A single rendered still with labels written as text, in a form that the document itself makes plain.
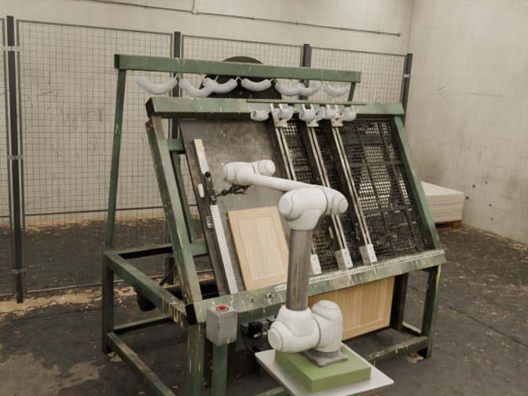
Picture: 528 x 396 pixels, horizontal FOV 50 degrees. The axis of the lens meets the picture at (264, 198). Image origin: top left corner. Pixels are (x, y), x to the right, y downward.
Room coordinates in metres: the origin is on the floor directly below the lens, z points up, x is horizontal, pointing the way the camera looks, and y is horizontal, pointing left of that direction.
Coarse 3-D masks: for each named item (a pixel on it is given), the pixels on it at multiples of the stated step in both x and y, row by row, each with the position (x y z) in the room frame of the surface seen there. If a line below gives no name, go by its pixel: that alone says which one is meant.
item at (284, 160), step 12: (276, 108) 3.81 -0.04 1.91; (276, 120) 3.76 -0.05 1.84; (276, 132) 3.76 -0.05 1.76; (276, 144) 3.75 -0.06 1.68; (276, 156) 3.75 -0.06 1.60; (288, 156) 3.72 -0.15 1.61; (288, 168) 3.70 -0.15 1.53; (312, 240) 3.49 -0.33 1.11; (312, 252) 3.46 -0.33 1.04; (312, 264) 3.40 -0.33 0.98
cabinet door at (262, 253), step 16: (256, 208) 3.43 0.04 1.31; (272, 208) 3.50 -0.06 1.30; (240, 224) 3.32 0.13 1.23; (256, 224) 3.38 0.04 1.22; (272, 224) 3.45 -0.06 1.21; (240, 240) 3.26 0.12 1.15; (256, 240) 3.32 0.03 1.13; (272, 240) 3.39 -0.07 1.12; (240, 256) 3.20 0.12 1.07; (256, 256) 3.27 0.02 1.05; (272, 256) 3.33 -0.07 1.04; (256, 272) 3.21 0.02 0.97; (272, 272) 3.27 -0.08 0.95
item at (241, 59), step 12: (228, 60) 4.25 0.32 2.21; (240, 60) 4.32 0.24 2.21; (252, 60) 4.38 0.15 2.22; (240, 84) 4.32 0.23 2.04; (216, 96) 4.19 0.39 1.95; (228, 96) 4.25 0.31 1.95; (240, 96) 4.32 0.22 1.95; (252, 96) 4.38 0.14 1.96; (264, 96) 4.46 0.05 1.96; (276, 96) 4.53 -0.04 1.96
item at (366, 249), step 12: (336, 108) 4.15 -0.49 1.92; (348, 108) 4.02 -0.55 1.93; (324, 120) 4.15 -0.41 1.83; (336, 120) 4.09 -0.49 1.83; (336, 132) 4.10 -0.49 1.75; (336, 144) 4.03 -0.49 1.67; (336, 156) 4.02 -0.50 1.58; (336, 168) 4.01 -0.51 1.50; (348, 168) 3.99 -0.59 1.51; (348, 180) 3.93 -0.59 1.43; (348, 192) 3.90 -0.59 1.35; (348, 204) 3.90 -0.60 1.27; (360, 204) 3.89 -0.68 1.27; (360, 216) 3.85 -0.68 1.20; (360, 228) 3.79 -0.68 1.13; (360, 240) 3.78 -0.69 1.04; (372, 252) 3.74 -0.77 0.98
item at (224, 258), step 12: (192, 144) 3.41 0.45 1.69; (204, 156) 3.38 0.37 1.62; (204, 168) 3.34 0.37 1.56; (204, 192) 3.28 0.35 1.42; (216, 216) 3.22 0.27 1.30; (216, 228) 3.18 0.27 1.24; (216, 240) 3.16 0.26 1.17; (228, 252) 3.14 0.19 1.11; (228, 264) 3.11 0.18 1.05; (228, 276) 3.07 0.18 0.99; (228, 288) 3.04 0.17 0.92
